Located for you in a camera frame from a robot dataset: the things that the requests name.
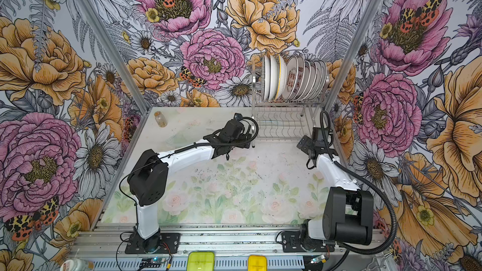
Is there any silver metal dish rack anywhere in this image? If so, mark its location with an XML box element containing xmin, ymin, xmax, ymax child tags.
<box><xmin>248</xmin><ymin>53</ymin><xmax>330</xmax><ymax>141</ymax></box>

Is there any white round container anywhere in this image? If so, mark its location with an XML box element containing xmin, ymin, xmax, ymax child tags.
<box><xmin>60</xmin><ymin>258</ymin><xmax>95</xmax><ymax>271</ymax></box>

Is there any green plastic box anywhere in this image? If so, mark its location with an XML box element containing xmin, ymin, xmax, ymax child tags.
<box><xmin>187</xmin><ymin>252</ymin><xmax>215</xmax><ymax>271</ymax></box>

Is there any white plate yellow rim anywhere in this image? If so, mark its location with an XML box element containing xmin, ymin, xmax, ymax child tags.
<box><xmin>275</xmin><ymin>55</ymin><xmax>287</xmax><ymax>100</ymax></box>

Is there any white plate red floral pattern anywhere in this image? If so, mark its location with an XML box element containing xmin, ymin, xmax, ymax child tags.
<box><xmin>282</xmin><ymin>56</ymin><xmax>298</xmax><ymax>102</ymax></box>

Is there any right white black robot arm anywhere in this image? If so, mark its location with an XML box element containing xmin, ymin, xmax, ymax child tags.
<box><xmin>297</xmin><ymin>127</ymin><xmax>374</xmax><ymax>250</ymax></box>

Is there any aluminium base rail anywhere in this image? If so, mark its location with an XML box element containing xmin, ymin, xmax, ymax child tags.
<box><xmin>71</xmin><ymin>223</ymin><xmax>381</xmax><ymax>271</ymax></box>

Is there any black corrugated cable hose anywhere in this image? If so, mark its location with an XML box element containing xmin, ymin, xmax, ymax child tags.
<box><xmin>319</xmin><ymin>110</ymin><xmax>399</xmax><ymax>255</ymax></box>

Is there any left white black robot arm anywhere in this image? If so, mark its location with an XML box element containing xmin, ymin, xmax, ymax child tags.
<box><xmin>124</xmin><ymin>113</ymin><xmax>259</xmax><ymax>254</ymax></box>

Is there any yellow plastic box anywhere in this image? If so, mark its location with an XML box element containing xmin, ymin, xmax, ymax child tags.
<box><xmin>247</xmin><ymin>255</ymin><xmax>268</xmax><ymax>271</ymax></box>

